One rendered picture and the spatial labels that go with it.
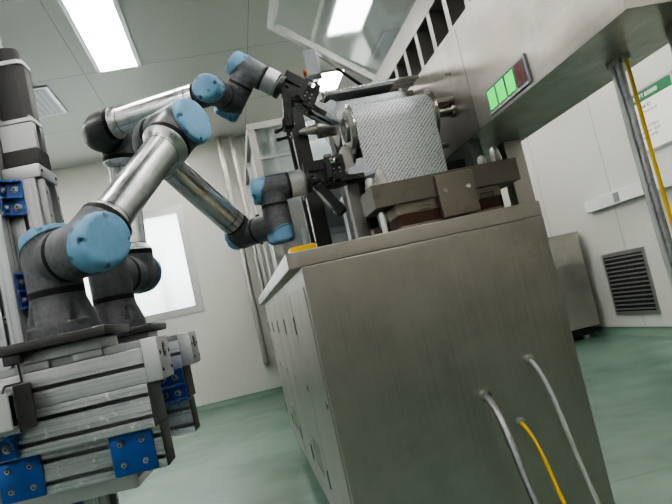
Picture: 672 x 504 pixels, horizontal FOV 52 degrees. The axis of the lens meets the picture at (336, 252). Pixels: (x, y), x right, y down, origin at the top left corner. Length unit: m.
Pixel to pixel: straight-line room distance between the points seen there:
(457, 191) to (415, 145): 0.28
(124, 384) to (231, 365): 6.00
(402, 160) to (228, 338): 5.62
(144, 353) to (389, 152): 0.93
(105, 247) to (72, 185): 6.38
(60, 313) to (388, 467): 0.82
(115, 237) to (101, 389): 0.31
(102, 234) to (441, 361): 0.84
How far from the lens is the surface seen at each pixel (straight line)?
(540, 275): 1.81
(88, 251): 1.43
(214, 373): 7.49
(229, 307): 7.47
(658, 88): 5.30
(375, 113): 2.04
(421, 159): 2.03
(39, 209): 1.83
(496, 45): 1.84
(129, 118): 2.06
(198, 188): 1.88
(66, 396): 1.53
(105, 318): 2.02
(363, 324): 1.67
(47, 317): 1.54
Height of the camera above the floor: 0.75
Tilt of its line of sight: 4 degrees up
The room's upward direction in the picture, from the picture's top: 13 degrees counter-clockwise
